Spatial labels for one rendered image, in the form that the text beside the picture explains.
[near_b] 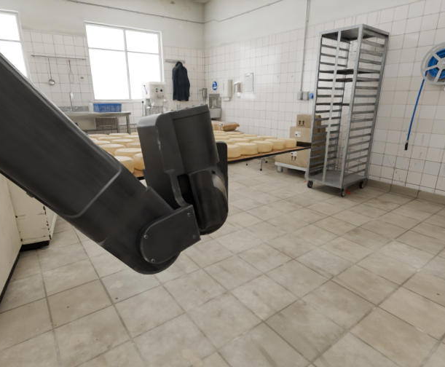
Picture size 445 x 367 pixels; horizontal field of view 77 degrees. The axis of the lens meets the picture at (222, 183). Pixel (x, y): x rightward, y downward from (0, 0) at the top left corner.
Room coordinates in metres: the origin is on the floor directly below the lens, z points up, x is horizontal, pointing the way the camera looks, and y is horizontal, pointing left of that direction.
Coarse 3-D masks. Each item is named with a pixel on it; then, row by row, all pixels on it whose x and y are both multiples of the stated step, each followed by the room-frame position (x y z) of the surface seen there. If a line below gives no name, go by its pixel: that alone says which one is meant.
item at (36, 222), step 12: (12, 192) 1.87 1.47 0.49; (24, 192) 1.90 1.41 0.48; (12, 204) 1.86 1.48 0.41; (24, 204) 1.89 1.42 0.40; (36, 204) 1.92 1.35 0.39; (24, 216) 1.88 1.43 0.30; (36, 216) 1.92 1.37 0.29; (48, 216) 2.04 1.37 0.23; (24, 228) 1.88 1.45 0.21; (36, 228) 1.91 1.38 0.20; (48, 228) 1.94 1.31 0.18; (24, 240) 1.87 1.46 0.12; (36, 240) 1.90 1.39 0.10; (48, 240) 1.97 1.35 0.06
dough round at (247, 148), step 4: (236, 144) 0.58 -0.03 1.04; (240, 144) 0.57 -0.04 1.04; (244, 144) 0.58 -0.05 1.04; (248, 144) 0.58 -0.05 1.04; (252, 144) 0.58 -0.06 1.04; (256, 144) 0.58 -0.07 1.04; (244, 148) 0.56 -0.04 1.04; (248, 148) 0.56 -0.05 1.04; (252, 148) 0.56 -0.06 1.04; (256, 148) 0.57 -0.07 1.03; (240, 152) 0.56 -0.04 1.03; (244, 152) 0.56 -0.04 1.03; (248, 152) 0.56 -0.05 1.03; (252, 152) 0.56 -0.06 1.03; (256, 152) 0.57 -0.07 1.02
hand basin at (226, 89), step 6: (222, 84) 6.01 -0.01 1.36; (228, 84) 5.88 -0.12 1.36; (204, 90) 6.64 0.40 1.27; (222, 90) 6.01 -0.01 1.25; (228, 90) 5.88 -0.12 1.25; (204, 96) 6.64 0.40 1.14; (210, 96) 6.33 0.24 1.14; (216, 96) 6.35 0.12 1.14; (222, 96) 6.01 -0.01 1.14; (228, 96) 5.88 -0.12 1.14; (210, 102) 6.53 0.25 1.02; (216, 102) 6.35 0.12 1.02; (210, 108) 6.06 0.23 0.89; (216, 108) 6.15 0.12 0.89; (210, 114) 6.06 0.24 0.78; (216, 114) 6.15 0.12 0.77
